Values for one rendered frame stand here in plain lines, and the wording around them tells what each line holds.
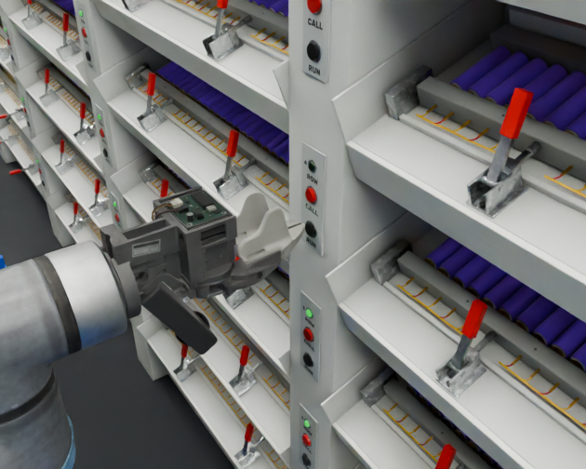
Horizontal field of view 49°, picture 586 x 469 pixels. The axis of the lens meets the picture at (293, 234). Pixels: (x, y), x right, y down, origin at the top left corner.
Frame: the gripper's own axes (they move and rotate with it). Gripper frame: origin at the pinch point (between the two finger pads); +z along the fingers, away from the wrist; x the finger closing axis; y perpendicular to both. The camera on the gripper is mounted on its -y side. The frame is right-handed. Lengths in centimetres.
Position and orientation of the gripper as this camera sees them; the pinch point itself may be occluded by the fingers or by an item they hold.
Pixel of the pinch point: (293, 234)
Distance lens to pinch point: 69.9
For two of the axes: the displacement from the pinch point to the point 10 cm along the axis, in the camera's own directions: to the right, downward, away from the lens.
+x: -5.6, -4.6, 6.9
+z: 8.3, -3.1, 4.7
